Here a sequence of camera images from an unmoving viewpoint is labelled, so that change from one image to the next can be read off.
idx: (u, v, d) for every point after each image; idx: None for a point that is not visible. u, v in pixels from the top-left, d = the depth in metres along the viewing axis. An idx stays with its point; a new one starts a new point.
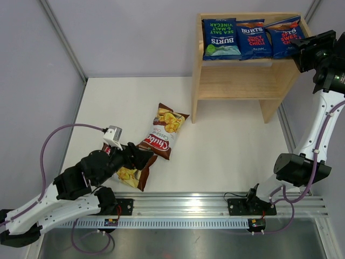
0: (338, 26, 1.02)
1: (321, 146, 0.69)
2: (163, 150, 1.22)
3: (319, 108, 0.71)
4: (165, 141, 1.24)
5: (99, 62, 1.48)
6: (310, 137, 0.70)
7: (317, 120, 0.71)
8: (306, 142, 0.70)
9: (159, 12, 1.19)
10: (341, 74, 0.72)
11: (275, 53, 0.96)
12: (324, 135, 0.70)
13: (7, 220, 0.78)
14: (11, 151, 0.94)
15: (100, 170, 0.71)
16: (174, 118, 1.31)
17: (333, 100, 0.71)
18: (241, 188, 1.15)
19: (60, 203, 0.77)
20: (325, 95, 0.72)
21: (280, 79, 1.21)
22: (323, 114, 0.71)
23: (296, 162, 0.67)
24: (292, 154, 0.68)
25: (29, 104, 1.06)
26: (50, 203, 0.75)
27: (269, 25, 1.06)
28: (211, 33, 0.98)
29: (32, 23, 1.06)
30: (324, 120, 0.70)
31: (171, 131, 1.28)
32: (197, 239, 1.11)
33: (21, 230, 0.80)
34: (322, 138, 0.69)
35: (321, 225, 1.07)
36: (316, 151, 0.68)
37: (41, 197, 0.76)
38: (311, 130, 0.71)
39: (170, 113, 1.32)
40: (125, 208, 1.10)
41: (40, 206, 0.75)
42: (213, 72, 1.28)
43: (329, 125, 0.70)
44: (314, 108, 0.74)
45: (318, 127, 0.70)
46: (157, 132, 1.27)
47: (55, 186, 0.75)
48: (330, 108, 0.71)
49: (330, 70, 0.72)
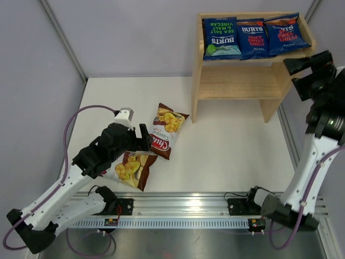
0: (340, 26, 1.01)
1: (308, 198, 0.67)
2: (163, 150, 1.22)
3: (309, 155, 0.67)
4: (165, 141, 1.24)
5: (100, 62, 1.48)
6: (298, 187, 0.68)
7: (308, 168, 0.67)
8: (294, 192, 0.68)
9: (159, 11, 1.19)
10: (336, 117, 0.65)
11: (270, 50, 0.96)
12: (312, 186, 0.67)
13: (25, 216, 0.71)
14: (12, 151, 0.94)
15: (121, 136, 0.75)
16: (174, 118, 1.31)
17: (325, 147, 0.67)
18: (241, 188, 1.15)
19: (80, 188, 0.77)
20: (316, 140, 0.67)
21: (281, 78, 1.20)
22: (313, 162, 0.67)
23: (281, 214, 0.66)
24: (278, 204, 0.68)
25: (29, 104, 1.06)
26: (75, 182, 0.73)
27: (267, 20, 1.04)
28: (211, 32, 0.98)
29: (32, 23, 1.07)
30: (315, 169, 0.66)
31: (172, 131, 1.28)
32: (197, 239, 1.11)
33: (43, 224, 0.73)
34: (310, 190, 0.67)
35: (321, 225, 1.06)
36: (303, 203, 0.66)
37: (63, 178, 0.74)
38: (301, 177, 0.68)
39: (170, 113, 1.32)
40: (125, 208, 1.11)
41: (64, 189, 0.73)
42: (214, 72, 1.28)
43: (318, 175, 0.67)
44: (306, 149, 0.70)
45: (306, 177, 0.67)
46: (157, 132, 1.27)
47: (75, 165, 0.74)
48: (321, 156, 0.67)
49: (324, 113, 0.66)
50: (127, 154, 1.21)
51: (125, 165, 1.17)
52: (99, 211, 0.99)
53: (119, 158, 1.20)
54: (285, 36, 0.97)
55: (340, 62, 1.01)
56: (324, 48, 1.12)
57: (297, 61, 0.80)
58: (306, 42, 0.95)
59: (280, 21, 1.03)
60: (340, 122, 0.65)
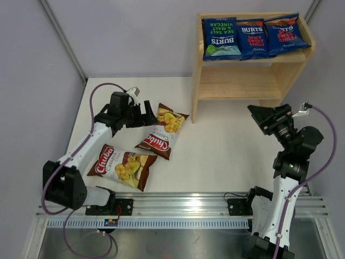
0: (339, 26, 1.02)
1: (283, 230, 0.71)
2: (163, 150, 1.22)
3: (279, 192, 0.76)
4: (165, 141, 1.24)
5: (100, 62, 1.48)
6: (273, 220, 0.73)
7: (278, 203, 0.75)
8: (270, 225, 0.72)
9: (159, 12, 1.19)
10: (294, 163, 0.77)
11: (270, 50, 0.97)
12: (285, 219, 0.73)
13: (66, 160, 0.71)
14: (12, 151, 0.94)
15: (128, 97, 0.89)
16: (174, 118, 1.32)
17: (289, 185, 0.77)
18: (241, 188, 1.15)
19: (103, 141, 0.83)
20: (282, 180, 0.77)
21: (280, 79, 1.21)
22: (282, 198, 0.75)
23: (260, 246, 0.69)
24: (256, 238, 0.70)
25: (29, 104, 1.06)
26: (103, 133, 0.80)
27: (267, 20, 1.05)
28: (211, 32, 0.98)
29: (32, 24, 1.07)
30: (284, 205, 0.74)
31: (172, 131, 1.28)
32: (197, 239, 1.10)
33: (81, 169, 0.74)
34: (283, 223, 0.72)
35: (321, 225, 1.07)
36: (279, 235, 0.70)
37: (91, 130, 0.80)
38: (274, 213, 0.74)
39: (170, 113, 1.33)
40: (125, 208, 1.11)
41: (95, 138, 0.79)
42: (214, 72, 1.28)
43: (289, 211, 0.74)
44: (276, 190, 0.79)
45: (279, 212, 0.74)
46: (157, 132, 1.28)
47: (98, 123, 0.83)
48: (288, 192, 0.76)
49: (285, 159, 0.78)
50: (127, 154, 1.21)
51: (125, 165, 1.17)
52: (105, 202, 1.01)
53: (119, 159, 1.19)
54: (285, 37, 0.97)
55: (340, 62, 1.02)
56: (323, 48, 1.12)
57: (260, 109, 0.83)
58: (306, 42, 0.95)
59: (280, 22, 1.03)
60: (298, 167, 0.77)
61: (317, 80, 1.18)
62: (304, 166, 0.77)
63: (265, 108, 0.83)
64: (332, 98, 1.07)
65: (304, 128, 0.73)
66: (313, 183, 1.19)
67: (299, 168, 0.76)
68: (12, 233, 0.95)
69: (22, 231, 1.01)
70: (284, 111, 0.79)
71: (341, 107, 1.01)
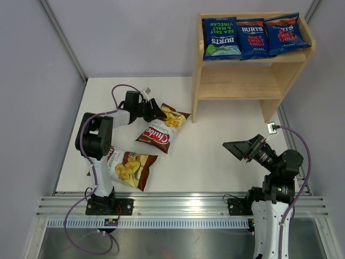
0: (340, 26, 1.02)
1: (282, 256, 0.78)
2: (162, 143, 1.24)
3: (273, 219, 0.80)
4: (165, 135, 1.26)
5: (100, 62, 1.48)
6: (272, 248, 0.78)
7: (275, 230, 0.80)
8: (270, 254, 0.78)
9: (159, 11, 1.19)
10: (282, 186, 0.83)
11: (270, 50, 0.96)
12: (283, 245, 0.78)
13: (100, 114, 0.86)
14: (12, 150, 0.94)
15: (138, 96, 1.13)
16: (174, 116, 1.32)
17: (281, 210, 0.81)
18: (241, 188, 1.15)
19: (119, 123, 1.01)
20: (274, 206, 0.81)
21: (280, 79, 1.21)
22: (277, 224, 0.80)
23: None
24: None
25: (29, 104, 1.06)
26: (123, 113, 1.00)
27: (267, 20, 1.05)
28: (211, 32, 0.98)
29: (32, 23, 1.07)
30: (279, 230, 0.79)
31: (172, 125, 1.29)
32: (197, 239, 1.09)
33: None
34: (282, 249, 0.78)
35: (321, 225, 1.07)
36: None
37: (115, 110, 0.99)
38: (271, 242, 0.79)
39: (171, 112, 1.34)
40: (125, 209, 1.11)
41: (119, 113, 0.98)
42: (214, 72, 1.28)
43: (283, 234, 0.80)
44: (269, 215, 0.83)
45: (276, 238, 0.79)
46: (156, 125, 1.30)
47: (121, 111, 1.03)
48: (281, 218, 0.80)
49: (274, 183, 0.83)
50: (127, 154, 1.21)
51: (125, 165, 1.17)
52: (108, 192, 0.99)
53: (119, 158, 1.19)
54: (285, 36, 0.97)
55: (340, 62, 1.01)
56: (324, 48, 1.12)
57: (236, 143, 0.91)
58: (306, 42, 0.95)
59: (281, 22, 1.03)
60: (286, 189, 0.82)
61: (317, 80, 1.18)
62: (291, 188, 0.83)
63: (240, 141, 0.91)
64: (332, 97, 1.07)
65: (285, 152, 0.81)
66: (313, 183, 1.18)
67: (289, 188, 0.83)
68: (13, 232, 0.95)
69: (22, 231, 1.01)
70: (258, 140, 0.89)
71: (341, 107, 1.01)
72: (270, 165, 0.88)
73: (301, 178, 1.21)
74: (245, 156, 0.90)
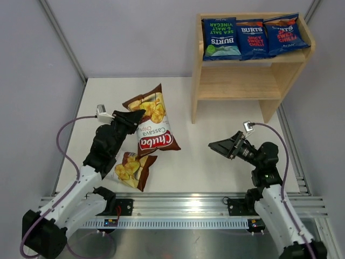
0: (340, 26, 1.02)
1: (300, 227, 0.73)
2: (168, 144, 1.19)
3: (274, 200, 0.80)
4: (165, 135, 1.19)
5: (99, 62, 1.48)
6: (288, 224, 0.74)
7: (281, 209, 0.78)
8: (289, 230, 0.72)
9: (159, 11, 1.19)
10: (269, 174, 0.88)
11: (270, 51, 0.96)
12: (295, 218, 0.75)
13: (46, 211, 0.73)
14: (12, 151, 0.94)
15: (112, 140, 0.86)
16: (152, 104, 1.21)
17: (275, 191, 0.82)
18: (241, 188, 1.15)
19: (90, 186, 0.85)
20: (269, 189, 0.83)
21: (280, 79, 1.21)
22: (280, 203, 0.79)
23: (298, 253, 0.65)
24: (289, 248, 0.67)
25: (29, 104, 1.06)
26: (89, 178, 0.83)
27: (266, 20, 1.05)
28: (211, 33, 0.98)
29: (32, 24, 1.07)
30: (285, 208, 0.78)
31: (162, 119, 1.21)
32: (197, 239, 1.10)
33: (61, 220, 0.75)
34: (296, 220, 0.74)
35: (321, 225, 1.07)
36: (301, 232, 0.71)
37: (77, 177, 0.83)
38: (283, 219, 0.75)
39: (144, 103, 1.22)
40: (125, 209, 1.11)
41: (81, 185, 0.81)
42: (214, 72, 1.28)
43: (291, 210, 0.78)
44: (270, 200, 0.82)
45: (286, 214, 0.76)
46: (148, 131, 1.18)
47: (88, 167, 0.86)
48: (280, 197, 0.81)
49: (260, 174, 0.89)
50: (127, 154, 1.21)
51: (125, 165, 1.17)
52: (102, 209, 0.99)
53: (119, 159, 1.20)
54: (285, 37, 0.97)
55: (340, 62, 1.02)
56: (324, 48, 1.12)
57: (221, 142, 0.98)
58: (306, 42, 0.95)
59: (280, 22, 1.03)
60: (273, 175, 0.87)
61: (317, 80, 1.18)
62: (276, 174, 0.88)
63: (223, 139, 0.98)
64: (332, 98, 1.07)
65: (262, 146, 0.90)
66: (313, 183, 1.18)
67: (274, 175, 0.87)
68: (13, 232, 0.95)
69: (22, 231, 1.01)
70: (239, 137, 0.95)
71: (340, 107, 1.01)
72: (251, 160, 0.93)
73: (301, 178, 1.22)
74: (230, 154, 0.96)
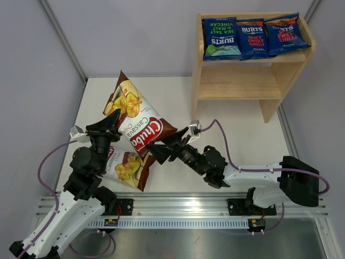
0: (340, 26, 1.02)
1: (268, 167, 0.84)
2: (159, 130, 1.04)
3: (237, 177, 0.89)
4: (150, 124, 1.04)
5: (99, 62, 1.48)
6: (262, 176, 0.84)
7: (246, 175, 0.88)
8: (266, 178, 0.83)
9: (159, 11, 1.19)
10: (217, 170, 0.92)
11: (270, 50, 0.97)
12: (256, 168, 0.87)
13: (27, 246, 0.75)
14: (12, 150, 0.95)
15: (93, 163, 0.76)
16: (122, 99, 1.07)
17: (229, 171, 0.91)
18: (241, 188, 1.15)
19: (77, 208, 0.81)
20: (227, 177, 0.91)
21: (280, 79, 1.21)
22: (240, 172, 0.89)
23: (289, 181, 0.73)
24: (285, 187, 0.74)
25: (29, 104, 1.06)
26: (69, 207, 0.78)
27: (266, 20, 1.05)
28: (211, 32, 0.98)
29: (32, 24, 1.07)
30: (246, 171, 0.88)
31: (139, 108, 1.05)
32: (197, 239, 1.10)
33: (45, 251, 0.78)
34: (259, 168, 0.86)
35: (321, 225, 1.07)
36: (271, 169, 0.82)
37: (57, 206, 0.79)
38: (256, 177, 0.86)
39: (115, 103, 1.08)
40: (125, 208, 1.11)
41: (60, 216, 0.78)
42: (214, 72, 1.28)
43: (250, 167, 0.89)
44: (234, 181, 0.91)
45: (253, 172, 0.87)
46: (131, 130, 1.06)
47: (67, 192, 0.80)
48: (237, 169, 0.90)
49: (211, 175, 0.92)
50: (127, 154, 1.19)
51: (125, 165, 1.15)
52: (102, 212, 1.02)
53: (119, 158, 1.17)
54: (285, 36, 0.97)
55: (340, 62, 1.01)
56: (324, 48, 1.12)
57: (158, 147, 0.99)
58: (306, 42, 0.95)
59: (280, 22, 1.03)
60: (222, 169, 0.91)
61: (317, 80, 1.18)
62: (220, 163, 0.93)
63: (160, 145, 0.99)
64: (332, 98, 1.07)
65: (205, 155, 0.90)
66: None
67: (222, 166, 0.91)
68: (13, 232, 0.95)
69: (23, 231, 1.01)
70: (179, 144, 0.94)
71: (341, 107, 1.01)
72: (192, 164, 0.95)
73: None
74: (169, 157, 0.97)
